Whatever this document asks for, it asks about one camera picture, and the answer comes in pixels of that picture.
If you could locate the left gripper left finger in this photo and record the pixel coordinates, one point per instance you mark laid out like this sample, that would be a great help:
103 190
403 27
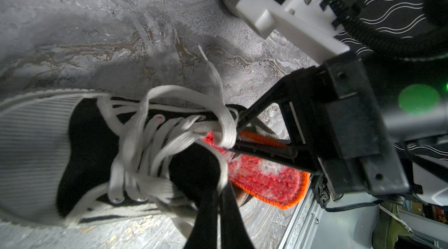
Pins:
205 231

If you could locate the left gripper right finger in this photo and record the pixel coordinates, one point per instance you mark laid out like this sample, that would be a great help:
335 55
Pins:
233 232

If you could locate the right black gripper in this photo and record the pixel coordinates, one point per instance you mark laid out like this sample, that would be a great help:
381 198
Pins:
341 119

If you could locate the red patterned insole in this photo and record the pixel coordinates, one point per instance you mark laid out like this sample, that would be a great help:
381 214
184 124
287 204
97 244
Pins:
270 182

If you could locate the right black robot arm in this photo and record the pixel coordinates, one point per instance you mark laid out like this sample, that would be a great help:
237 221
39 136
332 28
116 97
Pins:
409 78

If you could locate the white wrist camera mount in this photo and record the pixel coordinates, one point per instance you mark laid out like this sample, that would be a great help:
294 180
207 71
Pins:
308 24

